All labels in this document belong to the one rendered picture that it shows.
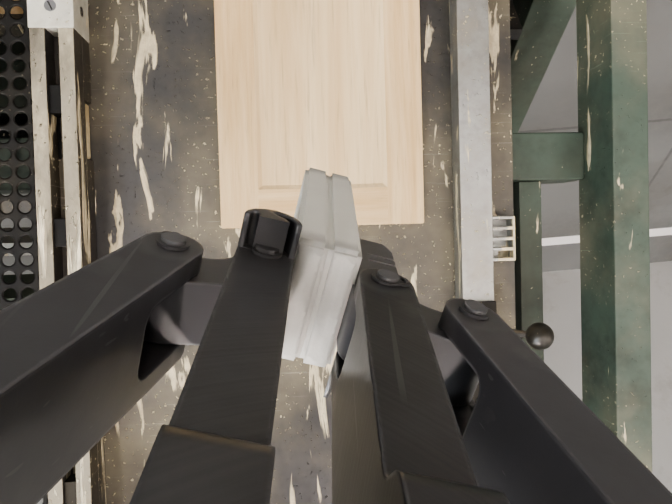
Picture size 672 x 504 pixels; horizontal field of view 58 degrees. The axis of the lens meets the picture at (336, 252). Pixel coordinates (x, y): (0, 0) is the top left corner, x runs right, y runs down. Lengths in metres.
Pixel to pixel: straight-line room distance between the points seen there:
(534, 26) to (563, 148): 0.31
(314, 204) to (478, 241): 0.80
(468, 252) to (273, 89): 0.39
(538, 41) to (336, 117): 0.54
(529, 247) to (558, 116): 1.73
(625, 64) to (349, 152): 0.45
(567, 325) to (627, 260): 2.75
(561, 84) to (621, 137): 1.60
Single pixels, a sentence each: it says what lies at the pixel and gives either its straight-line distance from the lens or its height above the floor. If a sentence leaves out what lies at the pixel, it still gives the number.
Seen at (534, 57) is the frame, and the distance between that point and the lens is 1.37.
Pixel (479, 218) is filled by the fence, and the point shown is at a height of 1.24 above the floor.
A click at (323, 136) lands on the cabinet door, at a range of 0.94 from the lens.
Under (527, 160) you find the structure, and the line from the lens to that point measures 1.07.
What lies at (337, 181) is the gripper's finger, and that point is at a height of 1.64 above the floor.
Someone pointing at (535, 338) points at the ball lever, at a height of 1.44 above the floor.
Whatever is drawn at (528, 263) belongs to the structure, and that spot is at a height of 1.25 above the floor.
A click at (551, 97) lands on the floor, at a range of 2.67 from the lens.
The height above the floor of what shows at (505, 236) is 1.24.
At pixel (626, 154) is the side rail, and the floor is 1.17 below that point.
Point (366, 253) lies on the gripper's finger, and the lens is 0.16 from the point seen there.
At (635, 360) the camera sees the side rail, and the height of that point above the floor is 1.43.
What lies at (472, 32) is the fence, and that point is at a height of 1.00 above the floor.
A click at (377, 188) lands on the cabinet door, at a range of 0.94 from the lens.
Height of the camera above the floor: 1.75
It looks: 32 degrees down
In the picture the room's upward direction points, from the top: 175 degrees clockwise
